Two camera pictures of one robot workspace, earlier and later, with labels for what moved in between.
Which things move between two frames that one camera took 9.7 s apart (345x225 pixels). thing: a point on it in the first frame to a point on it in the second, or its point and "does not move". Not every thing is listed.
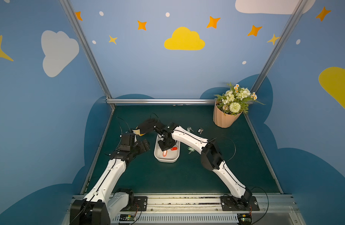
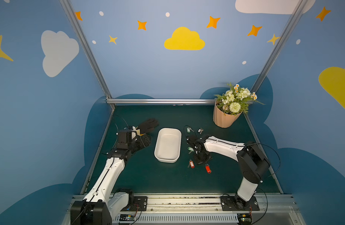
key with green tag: (191, 149) does not move
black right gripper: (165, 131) to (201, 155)
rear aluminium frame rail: (161, 101) does not move
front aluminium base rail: (205, 209) does not move
